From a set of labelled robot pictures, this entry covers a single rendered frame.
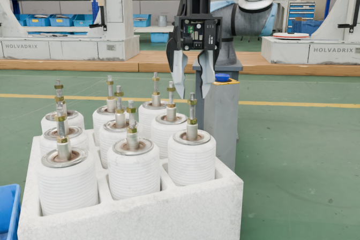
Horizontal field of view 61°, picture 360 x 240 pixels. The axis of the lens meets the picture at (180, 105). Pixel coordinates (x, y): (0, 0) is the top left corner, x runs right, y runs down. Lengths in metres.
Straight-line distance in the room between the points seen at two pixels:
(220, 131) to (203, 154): 0.26
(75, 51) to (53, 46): 0.21
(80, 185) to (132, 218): 0.10
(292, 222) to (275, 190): 0.14
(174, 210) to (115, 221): 0.10
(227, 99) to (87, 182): 0.43
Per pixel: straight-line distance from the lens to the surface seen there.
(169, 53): 0.56
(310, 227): 0.84
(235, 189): 0.61
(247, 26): 1.13
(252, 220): 0.82
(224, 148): 0.86
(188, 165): 0.58
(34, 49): 3.08
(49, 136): 0.66
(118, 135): 0.64
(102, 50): 2.80
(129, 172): 0.54
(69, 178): 0.53
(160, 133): 0.68
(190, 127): 0.59
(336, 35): 2.96
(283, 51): 2.69
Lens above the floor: 0.49
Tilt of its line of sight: 17 degrees down
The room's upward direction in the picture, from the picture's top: straight up
